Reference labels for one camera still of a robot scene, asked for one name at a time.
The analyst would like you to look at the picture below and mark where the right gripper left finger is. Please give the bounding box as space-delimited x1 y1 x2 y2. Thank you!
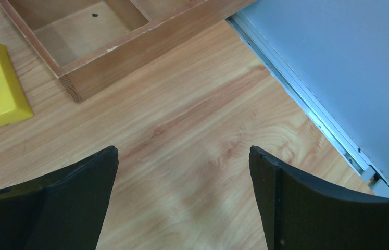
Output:
0 146 119 249

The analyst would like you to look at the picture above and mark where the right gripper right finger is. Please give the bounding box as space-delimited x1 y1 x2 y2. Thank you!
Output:
249 146 389 249

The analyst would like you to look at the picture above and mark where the wooden compartment tray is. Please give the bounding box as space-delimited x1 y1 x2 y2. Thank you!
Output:
0 0 250 103

